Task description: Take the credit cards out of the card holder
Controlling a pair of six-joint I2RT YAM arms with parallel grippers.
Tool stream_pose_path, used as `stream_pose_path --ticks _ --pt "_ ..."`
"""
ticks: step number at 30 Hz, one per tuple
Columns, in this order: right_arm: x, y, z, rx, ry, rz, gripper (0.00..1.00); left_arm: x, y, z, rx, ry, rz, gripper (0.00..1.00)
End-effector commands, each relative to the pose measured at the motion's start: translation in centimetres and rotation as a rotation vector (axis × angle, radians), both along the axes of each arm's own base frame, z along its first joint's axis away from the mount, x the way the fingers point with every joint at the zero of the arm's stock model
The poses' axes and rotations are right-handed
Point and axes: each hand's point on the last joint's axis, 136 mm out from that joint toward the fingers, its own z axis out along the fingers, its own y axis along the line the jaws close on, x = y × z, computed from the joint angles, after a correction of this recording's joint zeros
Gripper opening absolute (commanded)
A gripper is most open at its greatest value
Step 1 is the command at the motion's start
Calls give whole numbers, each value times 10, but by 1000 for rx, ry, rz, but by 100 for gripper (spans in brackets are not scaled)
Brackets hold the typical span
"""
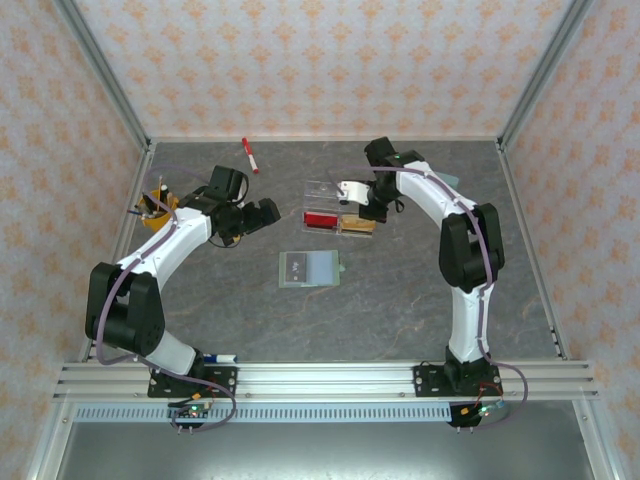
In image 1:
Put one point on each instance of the red card black stripe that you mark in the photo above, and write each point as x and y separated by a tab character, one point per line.
320	221

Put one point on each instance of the clear plastic tray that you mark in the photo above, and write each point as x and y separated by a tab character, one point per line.
320	267

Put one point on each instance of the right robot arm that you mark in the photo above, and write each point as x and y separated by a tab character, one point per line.
470	250

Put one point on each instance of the clear acrylic card organizer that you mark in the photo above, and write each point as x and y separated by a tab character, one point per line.
320	192

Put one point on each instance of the wooden stick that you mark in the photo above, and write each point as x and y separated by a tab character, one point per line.
173	200

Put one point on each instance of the mint green stapler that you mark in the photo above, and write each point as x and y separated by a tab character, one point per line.
450	179

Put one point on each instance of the red whiteboard marker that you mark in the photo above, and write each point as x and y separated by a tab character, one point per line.
250	155

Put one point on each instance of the black marker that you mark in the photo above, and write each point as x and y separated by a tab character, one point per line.
164	194

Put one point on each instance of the yellow pen cup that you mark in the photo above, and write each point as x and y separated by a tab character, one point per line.
155	222

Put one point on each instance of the thin pencil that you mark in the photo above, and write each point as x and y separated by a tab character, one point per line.
160	187

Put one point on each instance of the blue pen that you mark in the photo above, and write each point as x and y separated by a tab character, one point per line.
135	211

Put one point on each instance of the blue and white marker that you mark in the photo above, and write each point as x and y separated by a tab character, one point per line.
222	358

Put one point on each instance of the left controller board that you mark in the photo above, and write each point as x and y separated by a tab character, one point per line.
192	411

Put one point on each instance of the controller board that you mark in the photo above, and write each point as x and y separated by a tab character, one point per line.
480	412
192	411

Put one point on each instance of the right controller board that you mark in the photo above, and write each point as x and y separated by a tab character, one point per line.
480	412

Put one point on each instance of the grey metal panel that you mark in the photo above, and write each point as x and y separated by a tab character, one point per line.
320	450

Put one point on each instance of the aluminium side rail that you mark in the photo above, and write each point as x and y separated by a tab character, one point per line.
532	250
125	230

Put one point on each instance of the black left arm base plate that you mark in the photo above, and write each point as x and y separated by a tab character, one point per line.
225	382

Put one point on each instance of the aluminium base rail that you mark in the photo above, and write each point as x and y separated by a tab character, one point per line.
325	380

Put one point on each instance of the aluminium frame post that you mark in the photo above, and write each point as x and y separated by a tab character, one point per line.
102	75
542	75

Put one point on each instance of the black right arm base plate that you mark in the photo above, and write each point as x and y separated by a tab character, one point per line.
425	382

